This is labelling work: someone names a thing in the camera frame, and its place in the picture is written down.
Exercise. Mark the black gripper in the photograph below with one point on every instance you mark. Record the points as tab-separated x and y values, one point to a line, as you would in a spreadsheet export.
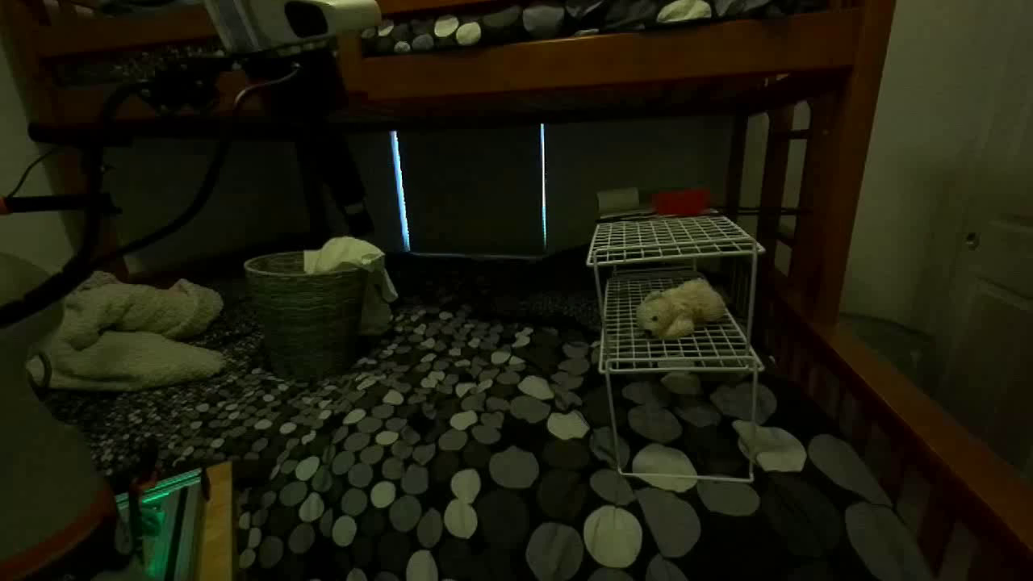
302	93

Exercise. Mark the red bowl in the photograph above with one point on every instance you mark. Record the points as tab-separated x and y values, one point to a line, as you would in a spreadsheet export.
682	200

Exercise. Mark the white cloth in basket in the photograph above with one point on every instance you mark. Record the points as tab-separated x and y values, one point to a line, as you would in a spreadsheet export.
342	256

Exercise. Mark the dark window curtain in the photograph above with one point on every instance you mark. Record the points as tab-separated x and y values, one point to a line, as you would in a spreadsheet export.
472	194

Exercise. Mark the woven wicker basket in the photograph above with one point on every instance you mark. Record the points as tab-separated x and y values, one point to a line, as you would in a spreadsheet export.
308	324

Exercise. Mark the crumpled white towel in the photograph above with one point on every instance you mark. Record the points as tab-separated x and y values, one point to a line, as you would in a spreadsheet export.
150	309

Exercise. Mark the pebble print bunk mattress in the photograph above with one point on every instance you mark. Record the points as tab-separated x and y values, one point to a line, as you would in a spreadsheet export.
538	20

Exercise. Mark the white crumpled cloth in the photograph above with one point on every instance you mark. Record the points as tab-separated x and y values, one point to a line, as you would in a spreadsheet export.
129	362

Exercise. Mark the small grey box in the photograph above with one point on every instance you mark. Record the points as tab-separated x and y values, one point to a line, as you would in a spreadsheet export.
617	204

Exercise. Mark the pebble print black bedspread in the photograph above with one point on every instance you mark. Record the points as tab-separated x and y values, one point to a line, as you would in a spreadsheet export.
431	453

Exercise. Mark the cream plush toy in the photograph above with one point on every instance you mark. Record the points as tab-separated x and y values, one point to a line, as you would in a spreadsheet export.
677	309

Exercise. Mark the wooden plank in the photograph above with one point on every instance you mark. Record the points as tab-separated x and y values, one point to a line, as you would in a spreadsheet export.
218	527

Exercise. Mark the grey translucent container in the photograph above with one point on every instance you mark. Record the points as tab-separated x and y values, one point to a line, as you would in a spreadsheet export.
889	343

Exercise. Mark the round door knob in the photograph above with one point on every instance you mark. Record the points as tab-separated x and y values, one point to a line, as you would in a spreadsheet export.
968	241

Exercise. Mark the white door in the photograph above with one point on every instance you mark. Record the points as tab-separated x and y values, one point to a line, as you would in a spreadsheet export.
1000	324

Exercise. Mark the wooden bunk bed frame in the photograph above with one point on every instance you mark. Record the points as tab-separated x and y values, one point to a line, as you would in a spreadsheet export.
602	65

